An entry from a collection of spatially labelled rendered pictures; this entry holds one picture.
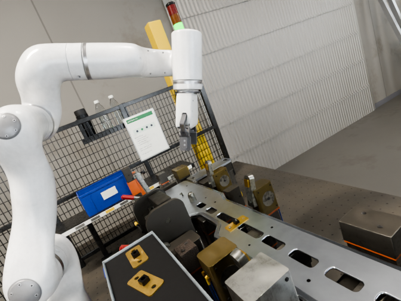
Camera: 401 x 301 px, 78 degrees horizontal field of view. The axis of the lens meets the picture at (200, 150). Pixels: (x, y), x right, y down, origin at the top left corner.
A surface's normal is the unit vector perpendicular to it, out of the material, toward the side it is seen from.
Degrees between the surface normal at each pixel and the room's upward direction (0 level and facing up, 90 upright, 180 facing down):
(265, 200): 90
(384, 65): 90
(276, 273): 0
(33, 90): 131
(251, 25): 90
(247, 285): 0
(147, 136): 90
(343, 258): 0
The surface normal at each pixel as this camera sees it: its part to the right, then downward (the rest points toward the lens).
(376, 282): -0.36, -0.91
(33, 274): 0.36, -0.33
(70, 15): 0.40, 0.07
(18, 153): 0.28, 0.72
